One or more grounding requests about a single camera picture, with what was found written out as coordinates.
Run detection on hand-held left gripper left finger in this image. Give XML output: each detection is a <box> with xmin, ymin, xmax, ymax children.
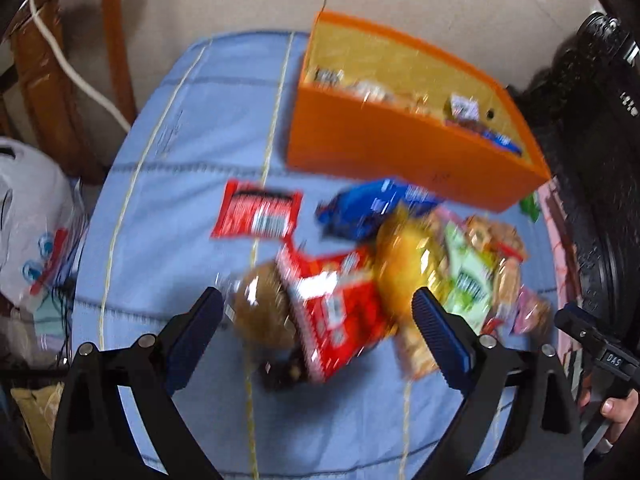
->
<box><xmin>50</xmin><ymin>287</ymin><xmax>224</xmax><ymax>480</ymax></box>

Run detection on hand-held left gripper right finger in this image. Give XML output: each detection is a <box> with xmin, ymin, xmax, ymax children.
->
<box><xmin>411</xmin><ymin>287</ymin><xmax>586</xmax><ymax>480</ymax></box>

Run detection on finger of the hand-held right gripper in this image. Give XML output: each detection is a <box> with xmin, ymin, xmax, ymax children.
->
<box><xmin>554</xmin><ymin>302</ymin><xmax>603</xmax><ymax>356</ymax></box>

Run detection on brown round cookie packet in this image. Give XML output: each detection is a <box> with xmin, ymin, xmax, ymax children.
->
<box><xmin>220</xmin><ymin>260</ymin><xmax>301</xmax><ymax>351</ymax></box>

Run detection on red checked snack packet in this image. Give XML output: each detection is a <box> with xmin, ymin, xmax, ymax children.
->
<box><xmin>275</xmin><ymin>240</ymin><xmax>396</xmax><ymax>383</ymax></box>

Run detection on orange cardboard box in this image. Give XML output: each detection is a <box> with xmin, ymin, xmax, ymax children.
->
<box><xmin>285</xmin><ymin>10</ymin><xmax>552</xmax><ymax>213</ymax></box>

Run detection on sausage stick packet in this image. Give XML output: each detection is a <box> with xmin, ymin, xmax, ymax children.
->
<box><xmin>312</xmin><ymin>66</ymin><xmax>346</xmax><ymax>86</ymax></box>

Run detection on person's right hand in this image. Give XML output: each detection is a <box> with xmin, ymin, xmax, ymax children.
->
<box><xmin>580</xmin><ymin>385</ymin><xmax>640</xmax><ymax>456</ymax></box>

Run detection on green and white snack packet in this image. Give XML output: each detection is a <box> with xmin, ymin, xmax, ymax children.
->
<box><xmin>440</xmin><ymin>220</ymin><xmax>496</xmax><ymax>331</ymax></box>

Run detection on golden wrapped cake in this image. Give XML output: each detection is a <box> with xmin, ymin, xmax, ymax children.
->
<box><xmin>375</xmin><ymin>205</ymin><xmax>451</xmax><ymax>321</ymax></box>

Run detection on black chocolate packet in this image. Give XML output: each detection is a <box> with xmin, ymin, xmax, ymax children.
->
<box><xmin>262</xmin><ymin>350</ymin><xmax>311</xmax><ymax>391</ymax></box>

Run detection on clear brown biscuit packet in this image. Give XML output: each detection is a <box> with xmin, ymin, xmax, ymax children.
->
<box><xmin>462</xmin><ymin>215</ymin><xmax>528</xmax><ymax>306</ymax></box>

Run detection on flat red snack packet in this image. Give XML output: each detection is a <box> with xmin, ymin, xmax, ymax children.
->
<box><xmin>210</xmin><ymin>180</ymin><xmax>304</xmax><ymax>241</ymax></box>

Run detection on dark blue snack packet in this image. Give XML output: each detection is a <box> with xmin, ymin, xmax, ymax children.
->
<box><xmin>315</xmin><ymin>178</ymin><xmax>443</xmax><ymax>241</ymax></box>

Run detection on dark carved wooden furniture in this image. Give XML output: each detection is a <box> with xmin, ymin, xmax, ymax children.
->
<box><xmin>520</xmin><ymin>0</ymin><xmax>640</xmax><ymax>361</ymax></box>

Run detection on blue checked tablecloth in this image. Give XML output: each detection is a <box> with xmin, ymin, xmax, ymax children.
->
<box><xmin>75</xmin><ymin>30</ymin><xmax>566</xmax><ymax>466</ymax></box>

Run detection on white plastic bag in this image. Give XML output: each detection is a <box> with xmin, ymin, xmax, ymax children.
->
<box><xmin>0</xmin><ymin>137</ymin><xmax>88</xmax><ymax>311</ymax></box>

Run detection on carved wooden chair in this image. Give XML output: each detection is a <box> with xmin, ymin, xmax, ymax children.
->
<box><xmin>0</xmin><ymin>0</ymin><xmax>138</xmax><ymax>186</ymax></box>

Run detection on white power cable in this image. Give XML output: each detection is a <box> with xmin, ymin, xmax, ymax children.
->
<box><xmin>27</xmin><ymin>0</ymin><xmax>132</xmax><ymax>131</ymax></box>

